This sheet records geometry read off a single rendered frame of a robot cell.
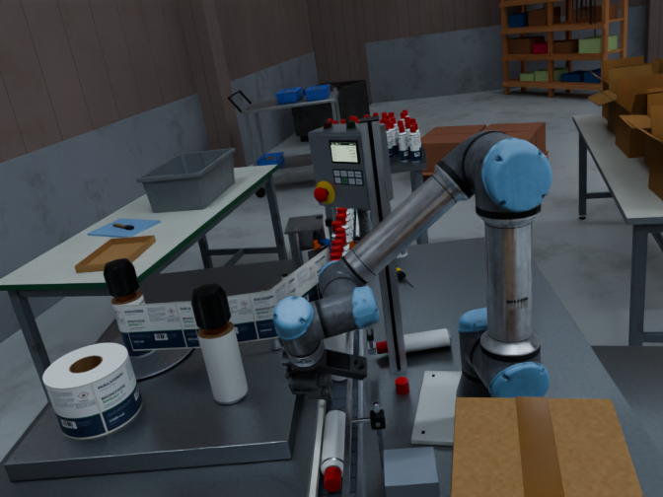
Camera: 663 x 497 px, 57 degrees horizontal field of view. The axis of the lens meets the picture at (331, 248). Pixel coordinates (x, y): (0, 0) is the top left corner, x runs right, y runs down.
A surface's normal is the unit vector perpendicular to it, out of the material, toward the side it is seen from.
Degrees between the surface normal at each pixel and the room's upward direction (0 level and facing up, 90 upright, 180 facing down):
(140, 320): 90
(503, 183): 82
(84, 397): 90
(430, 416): 0
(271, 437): 0
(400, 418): 0
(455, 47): 90
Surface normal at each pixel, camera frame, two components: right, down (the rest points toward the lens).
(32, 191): 0.96, -0.04
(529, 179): 0.11, 0.21
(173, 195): -0.18, 0.46
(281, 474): -0.15, -0.92
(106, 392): 0.62, 0.20
